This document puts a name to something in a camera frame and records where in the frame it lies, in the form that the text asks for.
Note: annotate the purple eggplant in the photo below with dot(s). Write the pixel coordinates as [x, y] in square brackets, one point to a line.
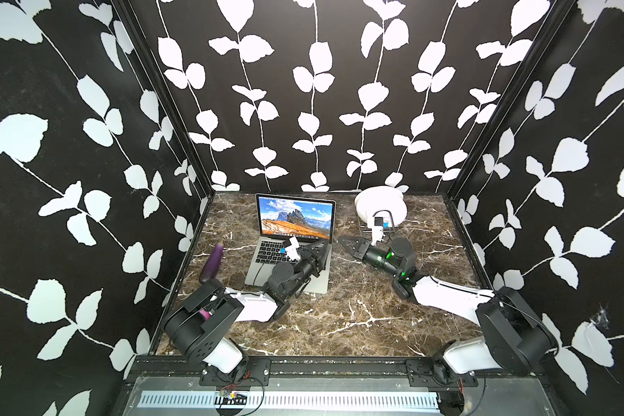
[211, 268]

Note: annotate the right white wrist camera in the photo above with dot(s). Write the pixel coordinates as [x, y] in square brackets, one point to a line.
[379, 230]

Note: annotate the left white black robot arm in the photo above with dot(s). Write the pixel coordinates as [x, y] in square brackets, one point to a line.
[198, 327]

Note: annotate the black front mounting rail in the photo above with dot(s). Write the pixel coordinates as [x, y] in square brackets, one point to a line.
[417, 372]

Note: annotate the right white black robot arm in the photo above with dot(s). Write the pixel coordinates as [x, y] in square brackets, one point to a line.
[513, 337]

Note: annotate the black wire plate rack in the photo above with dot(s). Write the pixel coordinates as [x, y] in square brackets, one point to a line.
[383, 213]

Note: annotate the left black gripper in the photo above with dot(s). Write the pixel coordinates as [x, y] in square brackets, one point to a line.
[312, 260]

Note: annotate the white perforated cable duct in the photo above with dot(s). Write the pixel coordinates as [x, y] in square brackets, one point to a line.
[398, 402]

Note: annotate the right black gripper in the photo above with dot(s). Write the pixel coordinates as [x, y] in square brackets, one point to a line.
[360, 250]

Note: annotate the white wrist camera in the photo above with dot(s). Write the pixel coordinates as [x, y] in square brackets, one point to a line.
[379, 230]
[290, 249]

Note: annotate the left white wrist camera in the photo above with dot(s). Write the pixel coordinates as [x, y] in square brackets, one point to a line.
[290, 249]

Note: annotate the white plates stack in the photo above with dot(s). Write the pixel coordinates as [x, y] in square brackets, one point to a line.
[382, 201]

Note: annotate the silver open laptop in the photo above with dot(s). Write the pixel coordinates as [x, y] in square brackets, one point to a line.
[279, 219]

